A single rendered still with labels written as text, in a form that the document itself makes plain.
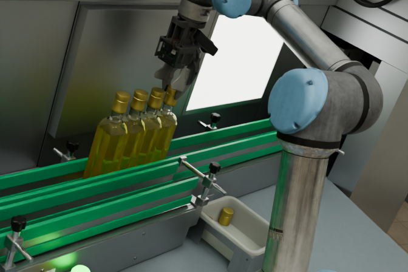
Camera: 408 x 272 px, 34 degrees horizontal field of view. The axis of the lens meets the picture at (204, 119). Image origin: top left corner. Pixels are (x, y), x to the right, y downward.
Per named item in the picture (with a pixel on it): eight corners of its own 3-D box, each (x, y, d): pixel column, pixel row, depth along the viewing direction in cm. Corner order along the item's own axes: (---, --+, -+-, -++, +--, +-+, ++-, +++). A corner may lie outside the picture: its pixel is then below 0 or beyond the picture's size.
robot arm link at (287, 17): (421, 100, 124) (291, -25, 157) (379, 97, 118) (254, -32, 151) (390, 147, 130) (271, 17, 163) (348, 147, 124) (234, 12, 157)
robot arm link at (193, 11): (196, -6, 162) (220, 8, 158) (190, 11, 164) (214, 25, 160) (176, -6, 156) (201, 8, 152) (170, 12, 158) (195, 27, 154)
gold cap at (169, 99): (169, 98, 172) (173, 83, 170) (178, 105, 170) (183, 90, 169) (159, 100, 169) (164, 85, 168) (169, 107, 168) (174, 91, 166)
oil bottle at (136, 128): (112, 180, 174) (134, 109, 166) (126, 192, 171) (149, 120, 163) (96, 185, 170) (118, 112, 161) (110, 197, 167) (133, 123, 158)
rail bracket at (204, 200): (176, 180, 184) (190, 142, 179) (220, 215, 175) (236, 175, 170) (169, 183, 182) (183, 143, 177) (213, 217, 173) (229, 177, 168)
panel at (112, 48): (256, 97, 234) (291, 6, 220) (262, 101, 232) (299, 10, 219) (47, 132, 165) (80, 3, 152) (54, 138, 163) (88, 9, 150)
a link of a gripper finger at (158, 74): (144, 86, 167) (158, 56, 163) (159, 84, 172) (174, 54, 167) (152, 94, 166) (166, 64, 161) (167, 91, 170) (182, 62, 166)
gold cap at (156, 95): (153, 101, 168) (158, 85, 166) (163, 108, 166) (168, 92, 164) (143, 102, 165) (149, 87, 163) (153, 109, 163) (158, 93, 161)
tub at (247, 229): (221, 217, 200) (231, 193, 196) (278, 262, 188) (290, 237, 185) (183, 232, 186) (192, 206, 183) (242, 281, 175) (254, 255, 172)
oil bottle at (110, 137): (95, 184, 170) (116, 112, 161) (108, 197, 167) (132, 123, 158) (78, 189, 165) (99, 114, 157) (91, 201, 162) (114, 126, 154)
